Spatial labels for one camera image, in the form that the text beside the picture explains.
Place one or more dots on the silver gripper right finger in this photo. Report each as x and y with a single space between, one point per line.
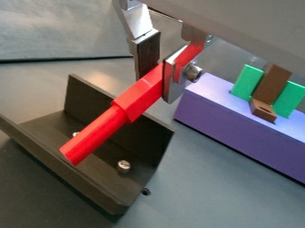
179 69

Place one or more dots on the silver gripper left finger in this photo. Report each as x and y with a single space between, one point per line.
141 36

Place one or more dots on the red peg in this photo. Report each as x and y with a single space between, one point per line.
127 107

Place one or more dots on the purple base board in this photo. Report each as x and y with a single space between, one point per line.
211 111

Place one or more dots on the green block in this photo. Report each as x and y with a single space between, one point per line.
289 98

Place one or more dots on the black angled holder stand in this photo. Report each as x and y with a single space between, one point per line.
139 142

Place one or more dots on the brown L-shaped bracket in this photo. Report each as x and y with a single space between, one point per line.
267 91

